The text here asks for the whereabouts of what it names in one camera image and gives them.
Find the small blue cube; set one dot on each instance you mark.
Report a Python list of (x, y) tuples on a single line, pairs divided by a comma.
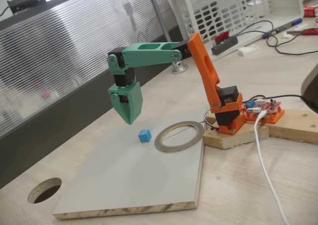
[(144, 136)]

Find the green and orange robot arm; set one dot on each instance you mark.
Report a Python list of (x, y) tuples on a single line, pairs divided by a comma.
[(154, 54)]

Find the silver metal partition foot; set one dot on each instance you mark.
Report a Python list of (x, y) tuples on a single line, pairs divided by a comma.
[(179, 69)]

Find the light grey wooden board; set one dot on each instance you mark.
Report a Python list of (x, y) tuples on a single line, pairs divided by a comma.
[(124, 172)]

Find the ribbed glass desk partition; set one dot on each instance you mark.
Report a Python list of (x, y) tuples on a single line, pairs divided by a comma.
[(62, 61)]

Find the pale wooden base block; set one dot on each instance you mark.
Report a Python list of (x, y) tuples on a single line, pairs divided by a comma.
[(298, 125), (236, 140)]

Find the white plastic lattice crate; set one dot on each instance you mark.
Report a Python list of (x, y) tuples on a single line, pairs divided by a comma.
[(223, 11)]

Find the red circuit board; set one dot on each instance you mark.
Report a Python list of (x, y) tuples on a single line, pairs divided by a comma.
[(265, 107)]

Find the small black box device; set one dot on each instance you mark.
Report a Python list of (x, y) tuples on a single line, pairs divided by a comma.
[(24, 1)]

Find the blue marker pen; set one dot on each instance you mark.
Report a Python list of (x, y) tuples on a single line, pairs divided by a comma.
[(280, 29)]

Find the small white plastic part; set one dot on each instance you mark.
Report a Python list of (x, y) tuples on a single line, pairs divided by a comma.
[(287, 35), (300, 27)]

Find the dark grey rounded object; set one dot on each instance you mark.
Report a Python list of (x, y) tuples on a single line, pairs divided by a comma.
[(311, 86)]

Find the red cardboard box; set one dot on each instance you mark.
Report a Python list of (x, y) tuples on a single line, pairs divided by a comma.
[(311, 11)]

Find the black power strip red switch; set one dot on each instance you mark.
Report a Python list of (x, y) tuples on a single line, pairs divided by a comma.
[(224, 46)]

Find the white plastic bracket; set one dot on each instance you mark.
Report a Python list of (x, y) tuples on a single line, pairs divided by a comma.
[(248, 50)]

